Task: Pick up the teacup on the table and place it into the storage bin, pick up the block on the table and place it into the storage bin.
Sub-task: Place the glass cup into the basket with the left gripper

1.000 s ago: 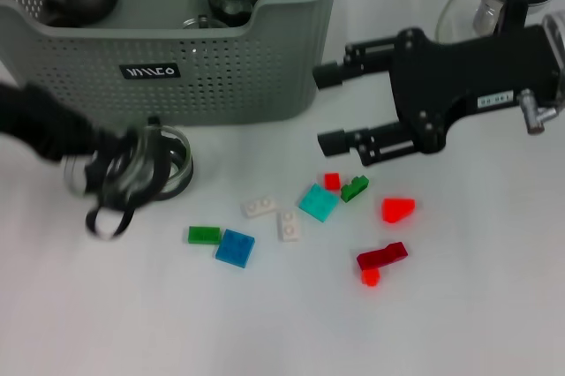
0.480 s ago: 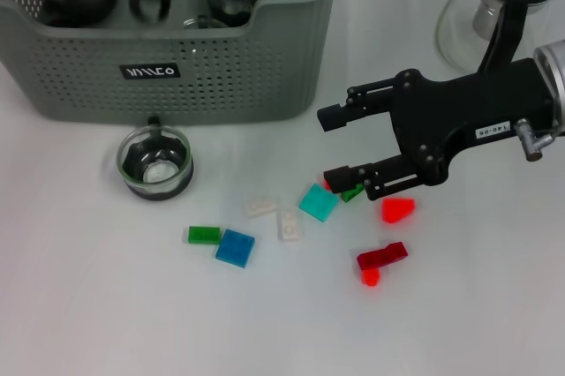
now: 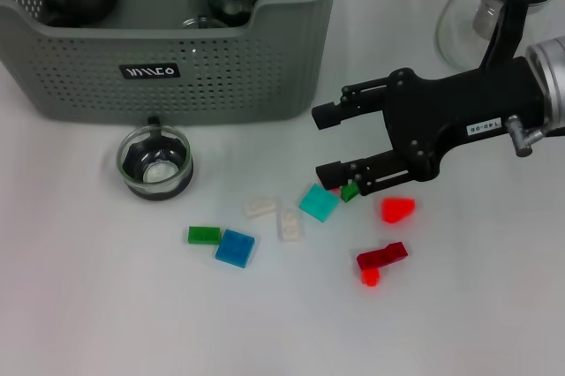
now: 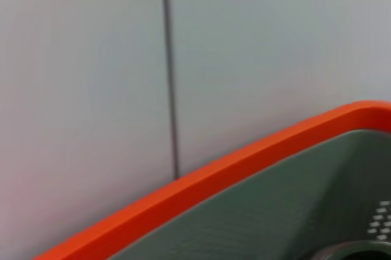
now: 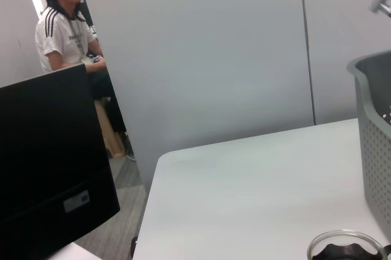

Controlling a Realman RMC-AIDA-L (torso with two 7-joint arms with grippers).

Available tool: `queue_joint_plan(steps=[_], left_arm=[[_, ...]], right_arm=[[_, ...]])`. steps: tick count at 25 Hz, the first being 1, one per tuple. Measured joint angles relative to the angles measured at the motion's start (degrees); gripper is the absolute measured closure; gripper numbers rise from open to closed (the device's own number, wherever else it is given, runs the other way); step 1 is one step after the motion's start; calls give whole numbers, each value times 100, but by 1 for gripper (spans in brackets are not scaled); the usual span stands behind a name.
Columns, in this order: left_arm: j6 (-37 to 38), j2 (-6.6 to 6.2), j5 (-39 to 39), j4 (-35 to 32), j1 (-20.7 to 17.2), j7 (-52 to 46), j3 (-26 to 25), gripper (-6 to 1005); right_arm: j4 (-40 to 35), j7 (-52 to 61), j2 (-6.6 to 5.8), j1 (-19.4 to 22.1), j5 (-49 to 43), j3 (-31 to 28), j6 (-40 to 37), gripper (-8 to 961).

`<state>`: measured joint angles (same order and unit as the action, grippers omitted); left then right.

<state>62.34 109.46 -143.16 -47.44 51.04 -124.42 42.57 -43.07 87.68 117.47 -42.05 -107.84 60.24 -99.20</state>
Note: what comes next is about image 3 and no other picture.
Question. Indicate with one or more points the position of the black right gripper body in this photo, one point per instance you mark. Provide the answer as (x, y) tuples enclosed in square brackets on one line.
[(459, 102)]

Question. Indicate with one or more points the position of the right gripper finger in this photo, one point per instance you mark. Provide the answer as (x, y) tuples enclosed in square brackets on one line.
[(326, 116), (331, 175)]

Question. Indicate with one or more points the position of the teal square plate brick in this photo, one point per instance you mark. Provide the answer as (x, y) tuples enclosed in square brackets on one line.
[(318, 203)]

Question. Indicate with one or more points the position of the white two-stud brick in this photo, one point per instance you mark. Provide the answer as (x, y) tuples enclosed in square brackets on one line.
[(290, 225), (259, 208)]

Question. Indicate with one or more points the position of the dark red long brick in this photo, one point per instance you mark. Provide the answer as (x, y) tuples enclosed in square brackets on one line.
[(381, 257)]

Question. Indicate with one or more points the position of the grey-green perforated storage bin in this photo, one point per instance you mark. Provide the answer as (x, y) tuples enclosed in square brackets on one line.
[(220, 76)]

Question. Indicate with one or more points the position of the small red square brick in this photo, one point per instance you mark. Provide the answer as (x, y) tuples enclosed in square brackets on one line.
[(335, 190)]

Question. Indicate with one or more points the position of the green stepped brick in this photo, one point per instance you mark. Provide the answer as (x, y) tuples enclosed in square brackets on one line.
[(349, 193)]

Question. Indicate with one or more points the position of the orange-red wedge brick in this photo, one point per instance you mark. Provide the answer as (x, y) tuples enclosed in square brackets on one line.
[(397, 210)]

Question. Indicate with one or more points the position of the small orange-red stud brick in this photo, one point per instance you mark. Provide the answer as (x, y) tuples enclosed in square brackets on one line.
[(371, 278)]

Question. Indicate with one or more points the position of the blue square plate brick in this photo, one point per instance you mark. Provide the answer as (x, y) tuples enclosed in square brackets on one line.
[(235, 248)]

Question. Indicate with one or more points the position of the green flat brick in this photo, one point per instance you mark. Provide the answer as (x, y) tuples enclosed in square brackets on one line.
[(203, 235)]

